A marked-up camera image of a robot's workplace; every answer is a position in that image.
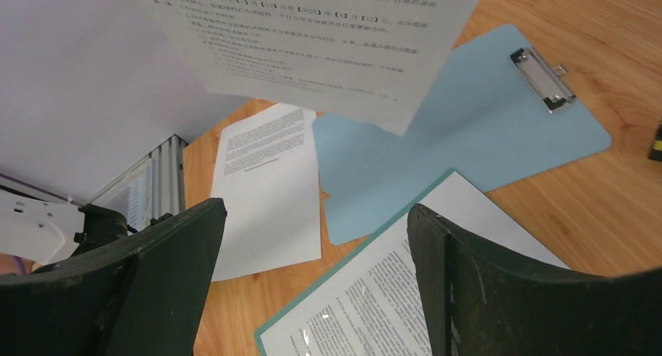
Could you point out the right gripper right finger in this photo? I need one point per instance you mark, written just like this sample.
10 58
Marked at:
480 298

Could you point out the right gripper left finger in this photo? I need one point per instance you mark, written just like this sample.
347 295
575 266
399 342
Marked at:
122 292

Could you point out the printed text paper sheet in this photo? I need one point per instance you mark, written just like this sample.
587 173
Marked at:
463 203

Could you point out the green file folder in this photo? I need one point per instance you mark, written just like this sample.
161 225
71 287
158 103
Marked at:
367 304

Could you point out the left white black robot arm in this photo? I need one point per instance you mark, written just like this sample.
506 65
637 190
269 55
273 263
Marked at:
45 228

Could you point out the light blue clipboard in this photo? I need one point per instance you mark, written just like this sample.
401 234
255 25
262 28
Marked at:
480 118

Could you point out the aluminium frame rail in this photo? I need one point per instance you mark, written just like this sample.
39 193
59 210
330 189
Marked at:
150 188

